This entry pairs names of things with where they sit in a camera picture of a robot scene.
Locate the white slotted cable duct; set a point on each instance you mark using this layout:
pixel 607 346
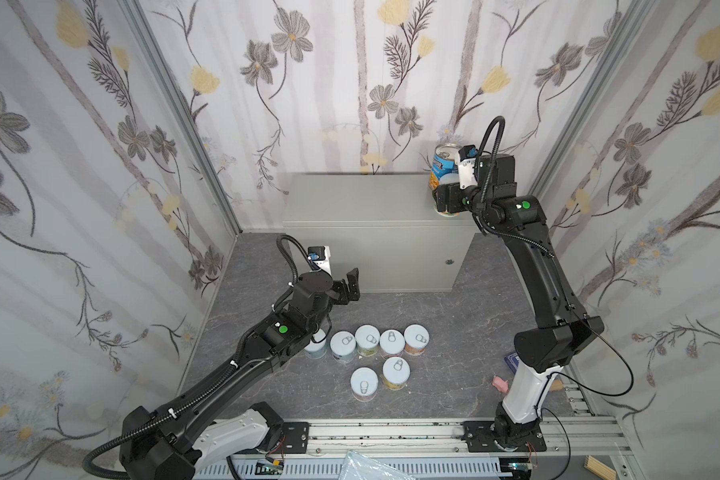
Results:
pixel 325 468

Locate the white lid can beige label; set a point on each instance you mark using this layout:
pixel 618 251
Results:
pixel 391 343

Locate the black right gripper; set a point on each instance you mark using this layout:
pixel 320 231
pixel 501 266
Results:
pixel 447 198

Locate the white lid can front right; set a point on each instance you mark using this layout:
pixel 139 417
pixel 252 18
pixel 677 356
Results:
pixel 395 373

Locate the white lid can far left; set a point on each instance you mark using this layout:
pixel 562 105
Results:
pixel 318 345

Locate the blue card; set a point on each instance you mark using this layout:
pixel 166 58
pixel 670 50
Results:
pixel 512 361

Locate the wooden block right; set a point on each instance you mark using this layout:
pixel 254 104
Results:
pixel 599 469

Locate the white lid can orange label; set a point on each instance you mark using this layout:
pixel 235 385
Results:
pixel 416 338

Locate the white lid can blue label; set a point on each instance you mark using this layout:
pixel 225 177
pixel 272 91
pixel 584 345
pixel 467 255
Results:
pixel 343 347

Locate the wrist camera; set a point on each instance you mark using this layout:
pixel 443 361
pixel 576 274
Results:
pixel 468 166
pixel 319 258

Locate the clear plastic bag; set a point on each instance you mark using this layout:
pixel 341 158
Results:
pixel 359 467

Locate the white lid can green label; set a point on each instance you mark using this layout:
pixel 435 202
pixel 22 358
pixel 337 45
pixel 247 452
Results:
pixel 367 340

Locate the grey metal cabinet box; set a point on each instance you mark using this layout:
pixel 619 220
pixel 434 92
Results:
pixel 384 225

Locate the large blue labelled can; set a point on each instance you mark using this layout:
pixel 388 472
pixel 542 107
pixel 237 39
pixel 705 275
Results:
pixel 444 164

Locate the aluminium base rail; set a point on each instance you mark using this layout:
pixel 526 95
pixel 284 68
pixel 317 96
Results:
pixel 568 440

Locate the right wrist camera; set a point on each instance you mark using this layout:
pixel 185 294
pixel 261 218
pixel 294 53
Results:
pixel 468 166

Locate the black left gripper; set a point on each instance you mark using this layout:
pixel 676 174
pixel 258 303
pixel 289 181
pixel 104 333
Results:
pixel 341 288

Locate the white lid can front left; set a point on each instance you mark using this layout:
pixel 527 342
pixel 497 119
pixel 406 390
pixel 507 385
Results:
pixel 364 383

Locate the pink eraser piece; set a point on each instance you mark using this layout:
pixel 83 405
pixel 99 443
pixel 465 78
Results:
pixel 501 385

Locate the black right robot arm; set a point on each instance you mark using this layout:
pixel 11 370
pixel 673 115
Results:
pixel 480 180

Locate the plastic lid can yellow label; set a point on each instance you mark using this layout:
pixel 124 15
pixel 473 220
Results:
pixel 448 195

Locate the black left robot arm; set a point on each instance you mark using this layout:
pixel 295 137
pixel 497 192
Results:
pixel 164 443

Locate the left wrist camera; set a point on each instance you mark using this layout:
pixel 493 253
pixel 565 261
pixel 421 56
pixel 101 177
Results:
pixel 319 258

